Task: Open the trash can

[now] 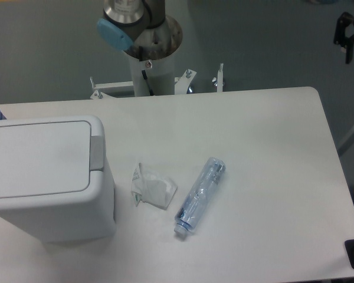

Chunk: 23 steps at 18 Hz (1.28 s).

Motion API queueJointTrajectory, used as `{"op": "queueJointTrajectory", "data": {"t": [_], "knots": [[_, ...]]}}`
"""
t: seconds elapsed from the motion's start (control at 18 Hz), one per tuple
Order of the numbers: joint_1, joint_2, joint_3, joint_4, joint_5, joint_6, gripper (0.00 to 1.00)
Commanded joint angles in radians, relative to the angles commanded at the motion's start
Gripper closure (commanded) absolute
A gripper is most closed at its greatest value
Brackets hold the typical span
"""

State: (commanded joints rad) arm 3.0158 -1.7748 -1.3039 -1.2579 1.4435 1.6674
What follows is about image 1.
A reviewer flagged white trash can lid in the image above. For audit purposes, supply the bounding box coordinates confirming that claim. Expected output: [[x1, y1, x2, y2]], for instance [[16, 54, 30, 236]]
[[0, 120, 104, 199]]

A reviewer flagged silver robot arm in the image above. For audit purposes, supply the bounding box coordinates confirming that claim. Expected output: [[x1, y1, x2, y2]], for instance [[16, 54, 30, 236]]
[[97, 1, 166, 51]]

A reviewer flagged white plastic trash can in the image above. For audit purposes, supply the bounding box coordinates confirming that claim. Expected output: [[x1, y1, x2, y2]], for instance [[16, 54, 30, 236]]
[[0, 115, 116, 242]]

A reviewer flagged clear plastic water bottle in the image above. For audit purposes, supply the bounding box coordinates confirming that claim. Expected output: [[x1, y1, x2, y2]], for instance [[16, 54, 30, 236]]
[[174, 157, 226, 239]]

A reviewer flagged crumpled white paper wrapper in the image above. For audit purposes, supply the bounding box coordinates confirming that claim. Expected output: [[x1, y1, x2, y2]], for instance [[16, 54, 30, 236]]
[[131, 163, 178, 210]]

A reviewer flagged black clamp top right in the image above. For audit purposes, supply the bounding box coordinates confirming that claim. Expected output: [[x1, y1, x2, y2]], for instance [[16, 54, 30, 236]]
[[333, 12, 354, 64]]

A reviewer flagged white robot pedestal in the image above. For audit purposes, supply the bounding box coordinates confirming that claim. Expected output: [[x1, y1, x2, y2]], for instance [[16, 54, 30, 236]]
[[123, 15, 183, 97]]

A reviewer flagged white pedestal base frame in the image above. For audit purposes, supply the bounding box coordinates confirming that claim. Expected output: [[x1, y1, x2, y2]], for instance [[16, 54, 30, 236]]
[[90, 63, 225, 100]]

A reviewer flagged black cable on pedestal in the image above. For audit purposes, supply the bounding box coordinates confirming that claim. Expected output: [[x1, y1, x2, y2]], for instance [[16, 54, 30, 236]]
[[139, 45, 155, 97]]

